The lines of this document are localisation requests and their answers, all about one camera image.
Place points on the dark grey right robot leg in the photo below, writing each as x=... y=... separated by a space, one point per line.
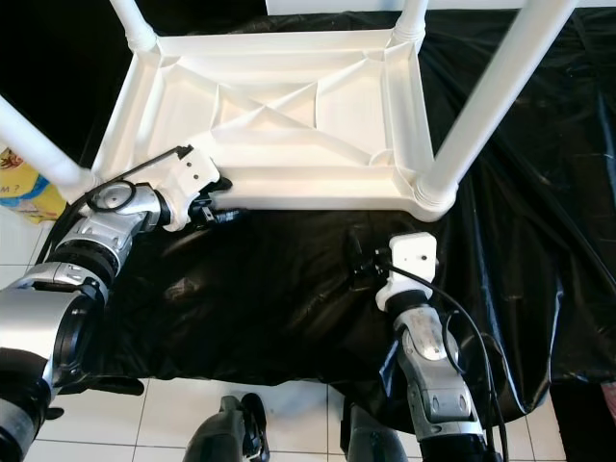
x=375 y=438

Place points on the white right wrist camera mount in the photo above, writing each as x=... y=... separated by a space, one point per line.
x=409 y=269

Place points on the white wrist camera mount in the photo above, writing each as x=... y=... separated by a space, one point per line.
x=188 y=183
x=409 y=269

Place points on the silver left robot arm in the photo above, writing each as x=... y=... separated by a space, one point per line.
x=58 y=318

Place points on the black door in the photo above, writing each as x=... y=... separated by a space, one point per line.
x=48 y=38

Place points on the white plastic table top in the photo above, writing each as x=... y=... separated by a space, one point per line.
x=279 y=178

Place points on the black plastic table sheet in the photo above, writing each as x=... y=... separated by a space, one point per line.
x=289 y=298

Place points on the dark grey left robot leg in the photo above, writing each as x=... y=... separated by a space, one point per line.
x=226 y=433

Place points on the yellow cardboard box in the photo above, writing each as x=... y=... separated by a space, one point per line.
x=29 y=197

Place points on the dark grey robot leg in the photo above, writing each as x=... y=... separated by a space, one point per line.
x=375 y=438
x=226 y=433

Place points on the white plastic table leg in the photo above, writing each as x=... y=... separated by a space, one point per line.
x=491 y=106
x=43 y=149
x=137 y=27
x=410 y=19

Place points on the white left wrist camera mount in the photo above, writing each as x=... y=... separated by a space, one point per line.
x=188 y=183

